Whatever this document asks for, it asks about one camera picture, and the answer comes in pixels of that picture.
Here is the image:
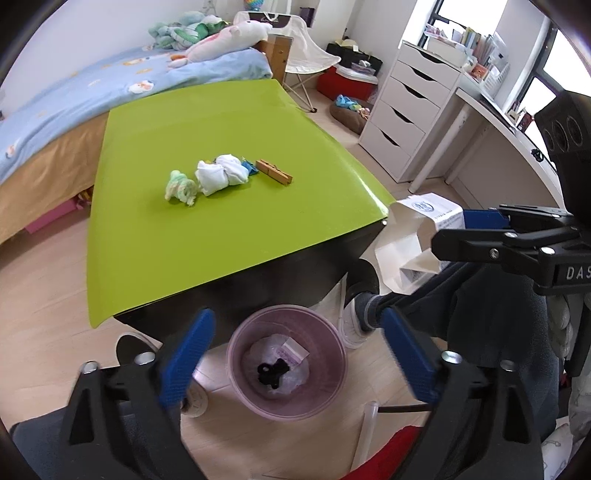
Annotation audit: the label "red storage box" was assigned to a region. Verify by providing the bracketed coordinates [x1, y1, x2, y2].
[317, 65, 379, 101]

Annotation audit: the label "blue binder clip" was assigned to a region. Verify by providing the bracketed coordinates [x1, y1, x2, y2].
[240, 159, 259, 176]

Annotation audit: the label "white folding chair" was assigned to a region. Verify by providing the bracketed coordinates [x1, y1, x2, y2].
[233, 11, 341, 113]

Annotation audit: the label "black bag with hat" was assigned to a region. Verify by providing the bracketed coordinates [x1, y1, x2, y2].
[325, 42, 383, 75]

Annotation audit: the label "brown pet bed with toys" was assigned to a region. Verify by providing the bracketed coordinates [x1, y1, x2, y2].
[329, 98, 374, 135]

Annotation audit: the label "white medicine box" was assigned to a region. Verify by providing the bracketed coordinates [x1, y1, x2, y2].
[375, 193, 465, 295]

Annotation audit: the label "white desk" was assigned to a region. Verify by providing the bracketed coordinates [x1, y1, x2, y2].
[409, 86, 565, 209]

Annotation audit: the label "pink white plush toy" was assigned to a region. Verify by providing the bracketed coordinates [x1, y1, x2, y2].
[168, 20, 273, 68]

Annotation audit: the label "books on desk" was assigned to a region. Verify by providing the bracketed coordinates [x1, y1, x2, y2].
[424, 24, 510, 96]

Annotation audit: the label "green plush blanket pile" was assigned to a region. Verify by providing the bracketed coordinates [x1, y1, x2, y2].
[148, 11, 228, 51]

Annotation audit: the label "green white tissue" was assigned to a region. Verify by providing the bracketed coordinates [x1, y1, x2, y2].
[164, 170, 198, 206]

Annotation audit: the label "wooden clothespin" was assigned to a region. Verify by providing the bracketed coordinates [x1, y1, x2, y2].
[256, 159, 293, 186]

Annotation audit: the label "green table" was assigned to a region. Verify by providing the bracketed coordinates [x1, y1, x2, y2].
[86, 79, 394, 326]

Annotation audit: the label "rainbow hanging bag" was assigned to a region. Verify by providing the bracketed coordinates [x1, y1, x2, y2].
[243, 0, 264, 11]

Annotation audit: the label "black sock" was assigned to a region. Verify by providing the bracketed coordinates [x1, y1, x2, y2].
[256, 358, 290, 390]

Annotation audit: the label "pink trash bin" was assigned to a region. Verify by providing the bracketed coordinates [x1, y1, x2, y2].
[226, 305, 348, 421]

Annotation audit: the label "bed with blue sheet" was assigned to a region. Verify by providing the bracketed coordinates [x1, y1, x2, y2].
[1, 47, 273, 240]

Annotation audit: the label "white drawer unit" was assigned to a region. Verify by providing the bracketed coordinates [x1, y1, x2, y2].
[360, 41, 462, 183]

